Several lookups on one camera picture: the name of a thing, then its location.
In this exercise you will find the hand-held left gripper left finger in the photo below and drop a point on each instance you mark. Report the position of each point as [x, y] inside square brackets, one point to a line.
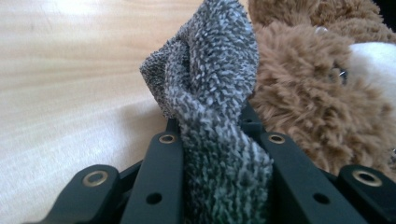
[162, 186]

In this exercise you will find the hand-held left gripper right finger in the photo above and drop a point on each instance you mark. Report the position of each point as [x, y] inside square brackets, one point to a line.
[299, 186]

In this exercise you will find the brown teddy bear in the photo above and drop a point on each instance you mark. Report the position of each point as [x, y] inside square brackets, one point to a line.
[305, 93]

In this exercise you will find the grey terry cloth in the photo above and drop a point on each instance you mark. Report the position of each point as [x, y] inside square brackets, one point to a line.
[214, 77]

